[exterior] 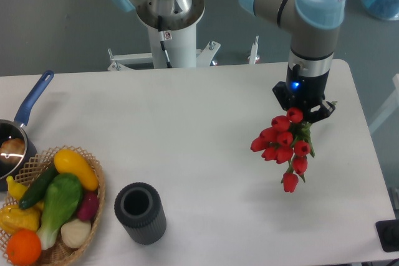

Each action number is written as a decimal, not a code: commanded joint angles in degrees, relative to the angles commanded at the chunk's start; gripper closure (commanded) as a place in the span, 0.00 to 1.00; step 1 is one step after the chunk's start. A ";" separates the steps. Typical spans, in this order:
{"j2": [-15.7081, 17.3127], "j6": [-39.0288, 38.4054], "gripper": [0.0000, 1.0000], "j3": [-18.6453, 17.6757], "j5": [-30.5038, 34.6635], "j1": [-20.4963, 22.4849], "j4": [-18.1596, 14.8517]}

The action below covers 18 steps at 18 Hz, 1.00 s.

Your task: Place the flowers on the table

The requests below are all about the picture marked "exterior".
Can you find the dark grey ribbed vase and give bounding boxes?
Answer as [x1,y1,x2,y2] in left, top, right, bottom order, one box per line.
[114,182,167,245]

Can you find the black device at edge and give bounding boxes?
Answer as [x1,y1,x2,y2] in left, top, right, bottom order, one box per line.
[375,219,398,252]

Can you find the white frame right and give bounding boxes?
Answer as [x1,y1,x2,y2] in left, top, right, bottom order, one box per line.
[368,74,398,135]

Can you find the green cucumber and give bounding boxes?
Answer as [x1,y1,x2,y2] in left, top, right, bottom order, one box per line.
[19,164,59,210]

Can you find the yellow orange pumpkin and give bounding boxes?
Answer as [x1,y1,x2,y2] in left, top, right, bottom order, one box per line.
[1,204,41,235]

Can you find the blue handled saucepan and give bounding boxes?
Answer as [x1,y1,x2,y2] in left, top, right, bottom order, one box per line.
[1,70,54,192]

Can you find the woven wicker basket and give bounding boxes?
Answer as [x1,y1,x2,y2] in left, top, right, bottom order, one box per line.
[14,146,105,266]

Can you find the bread roll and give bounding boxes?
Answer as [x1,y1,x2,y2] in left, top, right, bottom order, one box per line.
[1,138,25,166]

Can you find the white garlic bulb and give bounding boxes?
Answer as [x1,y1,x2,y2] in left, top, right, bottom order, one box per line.
[60,218,91,249]

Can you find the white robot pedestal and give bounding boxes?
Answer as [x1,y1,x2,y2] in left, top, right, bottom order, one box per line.
[107,0,262,72]

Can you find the orange fruit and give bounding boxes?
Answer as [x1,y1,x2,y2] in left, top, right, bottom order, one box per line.
[6,229,42,265]

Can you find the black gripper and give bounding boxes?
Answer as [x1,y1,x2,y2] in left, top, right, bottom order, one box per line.
[272,64,335,123]

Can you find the red tulip bouquet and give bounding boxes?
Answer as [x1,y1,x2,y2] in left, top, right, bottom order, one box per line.
[250,107,315,193]

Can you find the green bok choy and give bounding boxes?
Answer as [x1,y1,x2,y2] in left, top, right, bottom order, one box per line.
[37,173,83,250]

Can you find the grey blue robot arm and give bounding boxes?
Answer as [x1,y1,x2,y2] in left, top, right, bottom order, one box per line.
[112,0,346,123]

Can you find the yellow banana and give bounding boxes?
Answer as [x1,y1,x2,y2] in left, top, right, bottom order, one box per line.
[6,176,28,201]

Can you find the yellow squash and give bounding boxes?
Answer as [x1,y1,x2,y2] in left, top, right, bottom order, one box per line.
[54,149,99,191]

